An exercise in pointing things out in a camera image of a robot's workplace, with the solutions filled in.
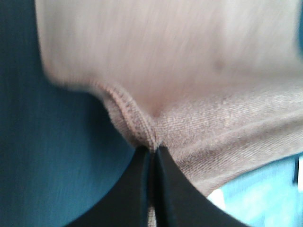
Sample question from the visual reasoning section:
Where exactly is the brown towel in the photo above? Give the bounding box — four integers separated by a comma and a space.
35, 0, 303, 227

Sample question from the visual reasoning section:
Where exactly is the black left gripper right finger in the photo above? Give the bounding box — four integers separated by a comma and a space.
155, 147, 247, 227

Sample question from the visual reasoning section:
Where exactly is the black table cloth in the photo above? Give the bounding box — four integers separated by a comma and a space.
0, 0, 303, 227

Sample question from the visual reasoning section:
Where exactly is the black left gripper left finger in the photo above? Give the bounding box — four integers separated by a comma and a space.
67, 146, 150, 227

